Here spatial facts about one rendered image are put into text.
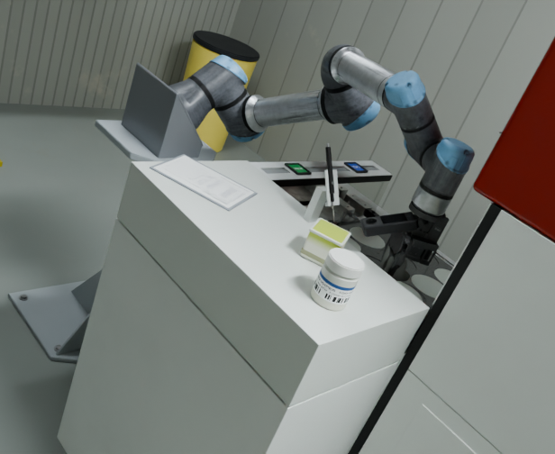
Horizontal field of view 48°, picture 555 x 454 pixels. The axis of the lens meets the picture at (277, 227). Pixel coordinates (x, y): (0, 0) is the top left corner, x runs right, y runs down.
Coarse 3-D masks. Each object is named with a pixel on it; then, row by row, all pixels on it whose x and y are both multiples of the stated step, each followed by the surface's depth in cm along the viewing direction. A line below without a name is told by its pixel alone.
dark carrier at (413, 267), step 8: (352, 224) 167; (360, 224) 169; (384, 240) 166; (360, 248) 156; (368, 248) 158; (384, 248) 161; (368, 256) 154; (376, 256) 155; (376, 264) 152; (408, 264) 158; (416, 264) 160; (432, 264) 163; (440, 264) 165; (448, 264) 167; (408, 272) 154; (416, 272) 156; (424, 272) 157; (432, 272) 159; (408, 280) 150; (416, 288) 148; (424, 296) 146
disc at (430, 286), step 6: (414, 276) 154; (420, 276) 155; (426, 276) 156; (414, 282) 150; (420, 282) 152; (426, 282) 153; (432, 282) 154; (438, 282) 155; (420, 288) 149; (426, 288) 150; (432, 288) 151; (438, 288) 152; (426, 294) 147; (432, 294) 148
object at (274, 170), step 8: (360, 160) 197; (368, 160) 200; (264, 168) 164; (272, 168) 166; (280, 168) 168; (288, 168) 169; (312, 168) 177; (320, 168) 179; (336, 168) 184; (344, 168) 186; (368, 168) 195; (376, 168) 197; (272, 176) 161; (280, 176) 163; (288, 176) 165; (296, 176) 167; (304, 176) 168; (312, 176) 171; (320, 176) 173; (344, 176) 180; (352, 176) 182; (360, 176) 185; (368, 176) 188
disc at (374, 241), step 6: (354, 228) 166; (360, 228) 167; (354, 234) 162; (360, 234) 164; (360, 240) 161; (366, 240) 162; (372, 240) 163; (378, 240) 165; (372, 246) 160; (378, 246) 161; (384, 246) 162
